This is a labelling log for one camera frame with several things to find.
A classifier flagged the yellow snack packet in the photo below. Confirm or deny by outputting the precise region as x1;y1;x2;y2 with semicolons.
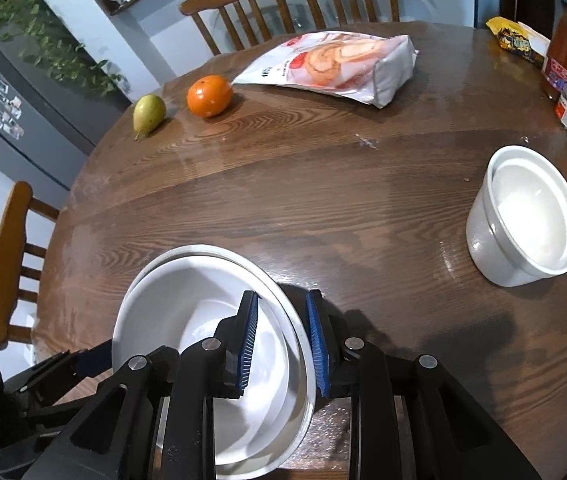
486;16;551;65

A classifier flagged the large white ribbed bowl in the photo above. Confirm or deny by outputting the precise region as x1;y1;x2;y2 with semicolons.
112;244;318;478

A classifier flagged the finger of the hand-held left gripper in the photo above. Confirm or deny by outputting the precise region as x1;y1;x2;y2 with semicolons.
14;338;114;409

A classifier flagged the green pear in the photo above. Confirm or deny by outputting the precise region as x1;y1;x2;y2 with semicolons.
132;94;167;141

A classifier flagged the hanging green plant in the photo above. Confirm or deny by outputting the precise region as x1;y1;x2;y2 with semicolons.
0;0;127;98

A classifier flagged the medium white bowl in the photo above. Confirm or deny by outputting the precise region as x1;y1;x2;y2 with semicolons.
112;255;310;466

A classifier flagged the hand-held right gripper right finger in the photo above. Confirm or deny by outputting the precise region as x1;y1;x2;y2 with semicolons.
305;289;544;480

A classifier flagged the grey refrigerator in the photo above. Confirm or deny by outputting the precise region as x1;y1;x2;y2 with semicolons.
0;0;134;191

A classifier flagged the small deep white bowl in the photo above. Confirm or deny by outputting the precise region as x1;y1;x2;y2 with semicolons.
465;145;567;288

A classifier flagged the large orange fruit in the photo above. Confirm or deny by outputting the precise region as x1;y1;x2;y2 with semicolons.
186;75;234;119

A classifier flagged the white snack bag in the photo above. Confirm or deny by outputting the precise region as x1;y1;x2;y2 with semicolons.
232;31;419;109

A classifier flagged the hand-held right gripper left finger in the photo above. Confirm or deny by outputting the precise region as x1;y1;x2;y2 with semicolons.
22;290;260;480

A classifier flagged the red sauce bottle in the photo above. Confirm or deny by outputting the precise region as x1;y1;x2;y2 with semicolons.
541;0;567;103

